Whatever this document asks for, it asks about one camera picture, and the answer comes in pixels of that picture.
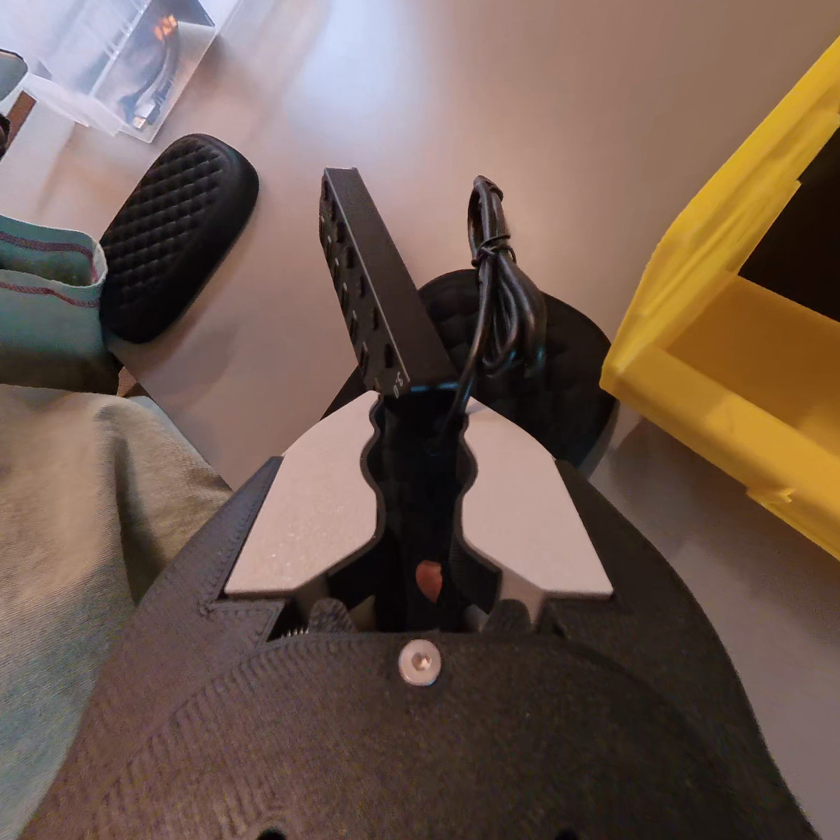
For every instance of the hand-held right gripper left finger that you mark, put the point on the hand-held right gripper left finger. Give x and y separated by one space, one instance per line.
308 512

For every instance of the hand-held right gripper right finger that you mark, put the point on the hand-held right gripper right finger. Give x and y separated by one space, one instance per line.
531 518

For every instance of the yellow plastic bin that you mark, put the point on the yellow plastic bin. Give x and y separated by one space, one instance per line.
722 407

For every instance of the long multiport USB hub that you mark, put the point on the long multiport USB hub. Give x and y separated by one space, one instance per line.
387 289

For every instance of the clear plastic bin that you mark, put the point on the clear plastic bin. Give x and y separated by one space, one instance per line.
85 39

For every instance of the black bin divider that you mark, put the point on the black bin divider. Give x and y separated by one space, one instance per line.
800 262

